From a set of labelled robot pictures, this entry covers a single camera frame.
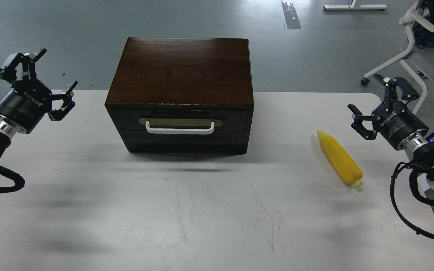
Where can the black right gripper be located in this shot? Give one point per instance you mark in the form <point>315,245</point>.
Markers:
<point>395,124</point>

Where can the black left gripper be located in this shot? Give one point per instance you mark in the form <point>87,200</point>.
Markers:
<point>29,100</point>

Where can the yellow corn cob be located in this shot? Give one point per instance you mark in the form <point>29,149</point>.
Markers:
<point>342,162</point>

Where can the wooden drawer with white handle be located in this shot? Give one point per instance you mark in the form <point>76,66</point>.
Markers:
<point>180,121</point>

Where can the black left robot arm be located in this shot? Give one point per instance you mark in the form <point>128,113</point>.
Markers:
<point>11,181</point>

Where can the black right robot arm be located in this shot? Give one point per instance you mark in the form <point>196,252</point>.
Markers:
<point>422,149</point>

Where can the dark wooden drawer cabinet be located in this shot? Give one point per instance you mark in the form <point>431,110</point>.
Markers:
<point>184,73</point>

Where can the white office chair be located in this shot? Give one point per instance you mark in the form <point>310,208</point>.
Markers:
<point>419,63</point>

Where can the white desk foot bar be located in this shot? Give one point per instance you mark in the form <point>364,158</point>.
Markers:
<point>354,5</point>

